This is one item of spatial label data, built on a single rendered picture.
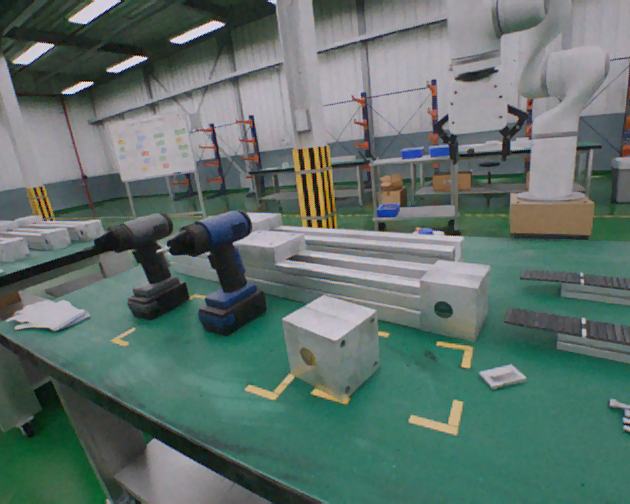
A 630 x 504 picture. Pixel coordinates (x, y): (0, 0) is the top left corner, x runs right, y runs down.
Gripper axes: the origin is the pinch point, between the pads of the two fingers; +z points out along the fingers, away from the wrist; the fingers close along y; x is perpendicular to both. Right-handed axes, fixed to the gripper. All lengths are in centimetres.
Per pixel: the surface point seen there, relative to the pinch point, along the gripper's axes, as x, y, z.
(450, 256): -9.3, -4.8, 18.0
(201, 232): -39, -39, -2
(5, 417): -80, -174, 71
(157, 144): 275, -518, 9
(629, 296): -9.3, 26.1, 24.1
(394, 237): -0.8, -20.0, 18.7
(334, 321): -43.6, -12.6, 8.2
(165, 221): -32, -61, -1
